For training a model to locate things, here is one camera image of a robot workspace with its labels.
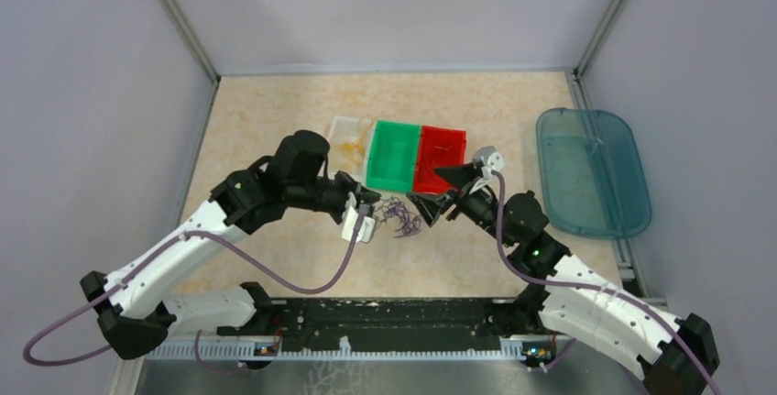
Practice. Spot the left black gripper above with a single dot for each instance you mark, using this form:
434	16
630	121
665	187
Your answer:
359	192

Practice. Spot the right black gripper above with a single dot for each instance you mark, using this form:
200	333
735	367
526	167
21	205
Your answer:
459	177

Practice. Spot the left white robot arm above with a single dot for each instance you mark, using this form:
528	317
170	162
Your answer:
136	306

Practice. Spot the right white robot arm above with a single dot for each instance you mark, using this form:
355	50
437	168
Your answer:
666	353

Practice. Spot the red plastic bin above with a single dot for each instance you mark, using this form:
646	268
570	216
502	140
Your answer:
439	147

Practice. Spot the white plastic bin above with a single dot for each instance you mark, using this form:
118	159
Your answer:
350	140

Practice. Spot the green plastic bin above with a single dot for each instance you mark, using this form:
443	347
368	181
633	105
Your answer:
393	155

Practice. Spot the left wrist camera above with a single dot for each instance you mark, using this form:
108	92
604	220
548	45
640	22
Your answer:
358	222

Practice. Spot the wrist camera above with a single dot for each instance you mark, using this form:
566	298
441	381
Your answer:
358	222
487	160

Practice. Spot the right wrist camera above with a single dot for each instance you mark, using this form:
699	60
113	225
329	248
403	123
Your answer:
487	160

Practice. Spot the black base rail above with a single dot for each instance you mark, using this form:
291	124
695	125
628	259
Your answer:
392	325

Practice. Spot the aluminium frame post right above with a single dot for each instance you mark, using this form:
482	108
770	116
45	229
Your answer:
599	37

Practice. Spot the aluminium frame post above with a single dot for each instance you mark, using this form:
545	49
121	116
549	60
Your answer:
599	37
189	38

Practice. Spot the white cable duct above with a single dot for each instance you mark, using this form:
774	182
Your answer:
253	351

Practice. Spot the aluminium frame post left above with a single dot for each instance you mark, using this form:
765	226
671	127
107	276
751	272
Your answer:
189	38

